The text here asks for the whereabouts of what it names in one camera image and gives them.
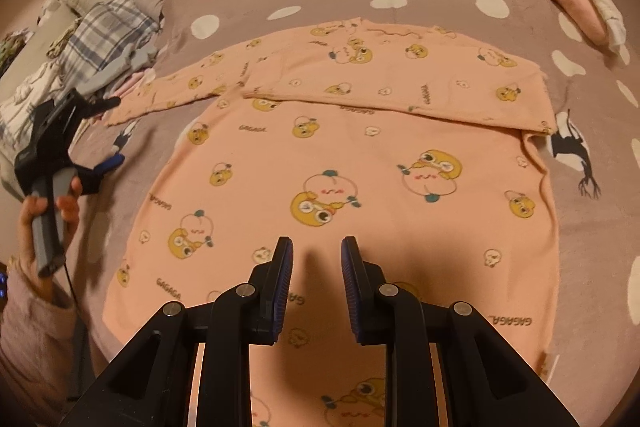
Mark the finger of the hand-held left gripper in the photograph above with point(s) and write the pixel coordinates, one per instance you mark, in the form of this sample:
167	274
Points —
107	165
102	106

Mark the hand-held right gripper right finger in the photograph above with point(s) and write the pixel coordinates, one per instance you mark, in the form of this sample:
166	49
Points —
350	287

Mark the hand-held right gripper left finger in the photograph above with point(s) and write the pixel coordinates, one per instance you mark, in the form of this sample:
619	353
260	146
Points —
282	287

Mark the pink cartoon print shirt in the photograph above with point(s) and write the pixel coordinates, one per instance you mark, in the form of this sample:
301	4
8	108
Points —
350	147

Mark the person's left forearm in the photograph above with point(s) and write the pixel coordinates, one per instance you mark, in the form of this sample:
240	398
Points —
35	347

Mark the person's left hand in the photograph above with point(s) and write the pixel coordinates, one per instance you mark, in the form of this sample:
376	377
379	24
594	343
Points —
67	207

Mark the white patterned cloth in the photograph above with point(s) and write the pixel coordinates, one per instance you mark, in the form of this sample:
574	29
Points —
27	102

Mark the light pink cloth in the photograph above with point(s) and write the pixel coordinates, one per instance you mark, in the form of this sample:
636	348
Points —
137	84

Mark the grey cloth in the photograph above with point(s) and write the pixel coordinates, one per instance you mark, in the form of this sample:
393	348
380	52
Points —
125	67

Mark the blue plaid cloth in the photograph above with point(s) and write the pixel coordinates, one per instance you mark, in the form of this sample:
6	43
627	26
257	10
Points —
107	32

